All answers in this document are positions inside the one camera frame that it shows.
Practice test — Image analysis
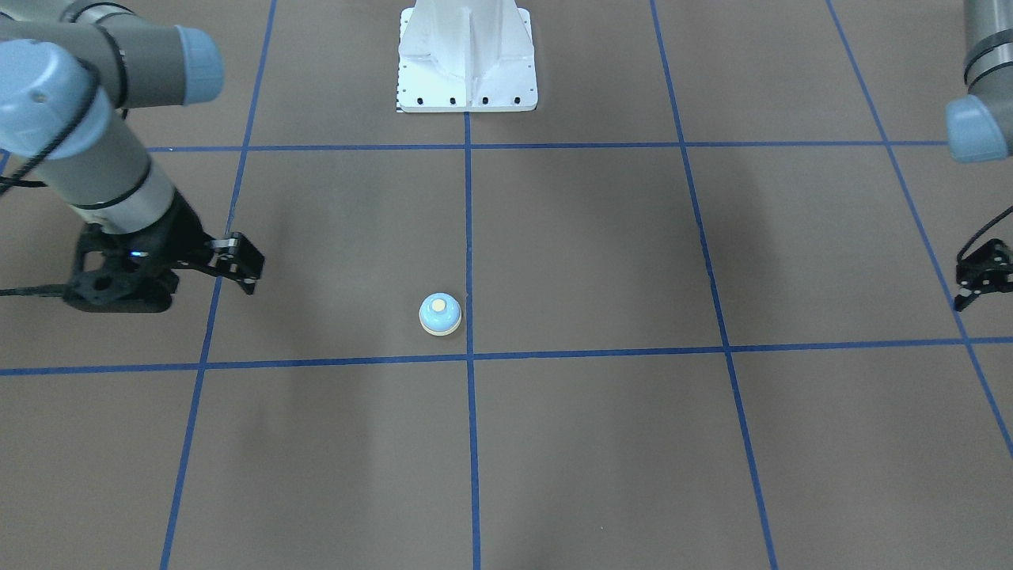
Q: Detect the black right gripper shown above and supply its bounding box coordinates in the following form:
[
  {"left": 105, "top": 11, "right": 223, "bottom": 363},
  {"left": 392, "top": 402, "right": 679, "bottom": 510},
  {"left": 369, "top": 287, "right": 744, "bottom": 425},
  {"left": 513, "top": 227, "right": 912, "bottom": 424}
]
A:
[{"left": 122, "top": 194, "right": 265, "bottom": 295}]

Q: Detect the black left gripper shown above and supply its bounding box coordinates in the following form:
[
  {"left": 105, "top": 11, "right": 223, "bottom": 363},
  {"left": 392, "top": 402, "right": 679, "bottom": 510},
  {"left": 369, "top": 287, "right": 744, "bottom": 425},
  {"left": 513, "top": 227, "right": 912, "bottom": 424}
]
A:
[{"left": 953, "top": 239, "right": 1012, "bottom": 313}]

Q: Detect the blue desk bell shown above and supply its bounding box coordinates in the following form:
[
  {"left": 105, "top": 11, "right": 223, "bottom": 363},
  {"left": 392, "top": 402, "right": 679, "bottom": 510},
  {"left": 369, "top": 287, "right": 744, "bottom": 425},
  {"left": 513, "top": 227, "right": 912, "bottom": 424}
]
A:
[{"left": 417, "top": 292, "right": 463, "bottom": 336}]

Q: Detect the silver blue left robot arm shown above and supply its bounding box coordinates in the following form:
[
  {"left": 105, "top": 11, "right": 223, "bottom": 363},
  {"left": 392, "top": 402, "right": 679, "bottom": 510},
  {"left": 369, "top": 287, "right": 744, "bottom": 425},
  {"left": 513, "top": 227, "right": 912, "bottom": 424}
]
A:
[{"left": 945, "top": 1, "right": 1012, "bottom": 313}]

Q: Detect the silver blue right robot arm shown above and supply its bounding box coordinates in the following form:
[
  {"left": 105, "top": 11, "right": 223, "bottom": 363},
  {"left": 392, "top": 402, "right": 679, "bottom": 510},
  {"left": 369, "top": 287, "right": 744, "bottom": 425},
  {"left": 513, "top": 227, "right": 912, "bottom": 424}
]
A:
[{"left": 2, "top": 1, "right": 264, "bottom": 313}]

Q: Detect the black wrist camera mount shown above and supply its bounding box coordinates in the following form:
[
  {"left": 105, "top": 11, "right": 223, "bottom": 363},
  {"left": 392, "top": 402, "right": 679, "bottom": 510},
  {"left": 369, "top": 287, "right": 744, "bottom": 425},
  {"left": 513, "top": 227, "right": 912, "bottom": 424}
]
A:
[{"left": 60, "top": 223, "right": 180, "bottom": 314}]

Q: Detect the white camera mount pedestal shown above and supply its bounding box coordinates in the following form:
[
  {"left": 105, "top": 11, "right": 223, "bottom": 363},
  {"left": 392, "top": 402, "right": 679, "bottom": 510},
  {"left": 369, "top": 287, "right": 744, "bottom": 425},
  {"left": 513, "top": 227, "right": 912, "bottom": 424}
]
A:
[{"left": 396, "top": 1, "right": 539, "bottom": 113}]

